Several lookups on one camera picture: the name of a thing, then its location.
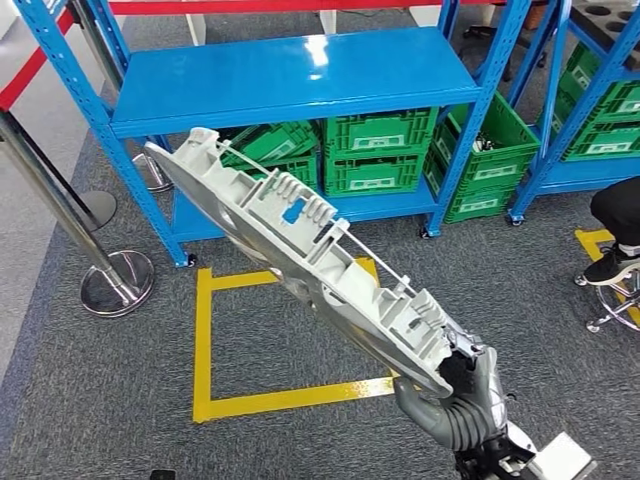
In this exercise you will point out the dark barrier stanchion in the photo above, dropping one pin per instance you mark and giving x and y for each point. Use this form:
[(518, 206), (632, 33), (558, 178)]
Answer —
[(100, 208)]

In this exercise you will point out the blue metal shelf rack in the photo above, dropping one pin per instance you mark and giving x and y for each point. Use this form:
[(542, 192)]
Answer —
[(550, 99), (280, 73)]

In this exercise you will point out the red barrier belt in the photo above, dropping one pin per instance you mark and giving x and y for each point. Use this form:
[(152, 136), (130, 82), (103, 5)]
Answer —
[(30, 73)]

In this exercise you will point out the chrome stool base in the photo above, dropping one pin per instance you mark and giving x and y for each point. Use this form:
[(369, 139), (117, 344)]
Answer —
[(607, 311)]

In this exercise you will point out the black tray with round holes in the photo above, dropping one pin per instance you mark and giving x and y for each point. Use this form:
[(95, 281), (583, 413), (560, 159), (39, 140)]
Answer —
[(607, 20)]

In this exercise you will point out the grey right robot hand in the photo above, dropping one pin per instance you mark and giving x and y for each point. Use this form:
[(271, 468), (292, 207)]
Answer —
[(492, 391)]

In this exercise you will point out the white desk panel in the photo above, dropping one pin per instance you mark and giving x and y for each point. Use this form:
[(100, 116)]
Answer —
[(425, 14)]

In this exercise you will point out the grey plastic wheel cover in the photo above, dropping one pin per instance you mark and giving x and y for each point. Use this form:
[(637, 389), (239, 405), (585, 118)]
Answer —
[(300, 245)]

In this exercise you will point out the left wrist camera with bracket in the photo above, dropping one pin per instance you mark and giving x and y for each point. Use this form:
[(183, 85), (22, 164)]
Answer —
[(162, 475)]

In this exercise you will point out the person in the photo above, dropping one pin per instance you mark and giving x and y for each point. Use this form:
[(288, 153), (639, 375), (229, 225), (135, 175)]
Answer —
[(617, 212)]

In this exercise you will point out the white desk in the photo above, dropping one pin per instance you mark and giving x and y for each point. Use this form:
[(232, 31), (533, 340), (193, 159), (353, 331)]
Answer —
[(196, 30)]

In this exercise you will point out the chrome barrier stanchion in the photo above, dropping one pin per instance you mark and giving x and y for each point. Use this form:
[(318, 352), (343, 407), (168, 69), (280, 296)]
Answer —
[(118, 285), (152, 173)]

